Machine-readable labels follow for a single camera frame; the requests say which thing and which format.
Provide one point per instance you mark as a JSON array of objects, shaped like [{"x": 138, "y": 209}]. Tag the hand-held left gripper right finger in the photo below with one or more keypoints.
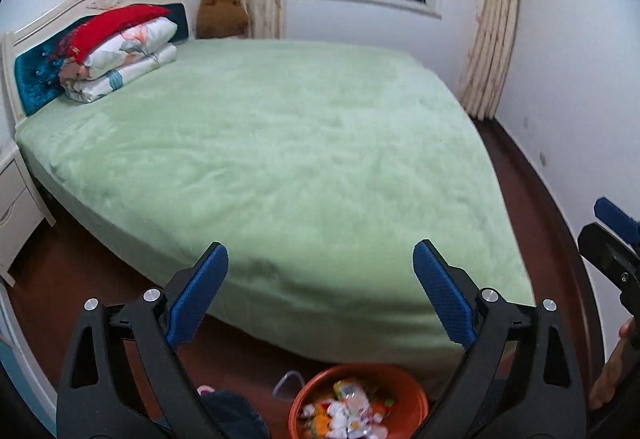
[{"x": 442, "y": 291}]

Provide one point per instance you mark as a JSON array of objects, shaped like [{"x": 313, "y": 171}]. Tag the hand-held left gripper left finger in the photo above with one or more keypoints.
[{"x": 200, "y": 291}]

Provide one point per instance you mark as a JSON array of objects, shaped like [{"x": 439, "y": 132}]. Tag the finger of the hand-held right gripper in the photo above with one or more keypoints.
[
  {"x": 617, "y": 221},
  {"x": 607, "y": 254}
]

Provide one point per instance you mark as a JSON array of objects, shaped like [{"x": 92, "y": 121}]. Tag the orange plastic basin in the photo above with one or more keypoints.
[{"x": 402, "y": 384}]

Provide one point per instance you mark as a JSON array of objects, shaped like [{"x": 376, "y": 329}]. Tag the pile of wrappers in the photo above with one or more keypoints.
[{"x": 345, "y": 421}]

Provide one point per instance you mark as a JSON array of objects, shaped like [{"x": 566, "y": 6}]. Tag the person's right hand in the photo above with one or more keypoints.
[{"x": 607, "y": 379}]

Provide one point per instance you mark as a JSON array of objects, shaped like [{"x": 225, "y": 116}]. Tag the clear plastic piece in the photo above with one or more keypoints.
[{"x": 287, "y": 384}]

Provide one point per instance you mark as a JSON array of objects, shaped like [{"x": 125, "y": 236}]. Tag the person's left leg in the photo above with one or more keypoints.
[{"x": 235, "y": 416}]

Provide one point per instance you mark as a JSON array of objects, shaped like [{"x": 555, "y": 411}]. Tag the bed with green sheet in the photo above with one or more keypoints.
[{"x": 300, "y": 144}]

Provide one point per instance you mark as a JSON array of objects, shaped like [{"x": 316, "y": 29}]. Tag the cartoon printed white wardrobe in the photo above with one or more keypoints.
[{"x": 32, "y": 369}]

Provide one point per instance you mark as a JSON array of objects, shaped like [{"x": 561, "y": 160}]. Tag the white nightstand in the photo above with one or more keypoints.
[{"x": 20, "y": 214}]

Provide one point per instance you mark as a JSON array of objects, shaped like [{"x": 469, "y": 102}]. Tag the folded white quilt blue print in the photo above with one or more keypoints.
[{"x": 120, "y": 76}]

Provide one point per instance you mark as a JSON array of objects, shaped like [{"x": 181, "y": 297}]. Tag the folded floral quilt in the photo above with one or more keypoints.
[{"x": 145, "y": 41}]

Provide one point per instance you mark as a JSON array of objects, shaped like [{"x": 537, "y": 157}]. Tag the white blue bed headboard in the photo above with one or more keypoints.
[{"x": 30, "y": 79}]

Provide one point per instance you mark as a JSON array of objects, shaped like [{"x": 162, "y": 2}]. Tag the red blanket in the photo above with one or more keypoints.
[{"x": 110, "y": 29}]

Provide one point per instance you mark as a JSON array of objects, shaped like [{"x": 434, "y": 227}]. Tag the brown teddy bear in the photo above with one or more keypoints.
[{"x": 220, "y": 11}]

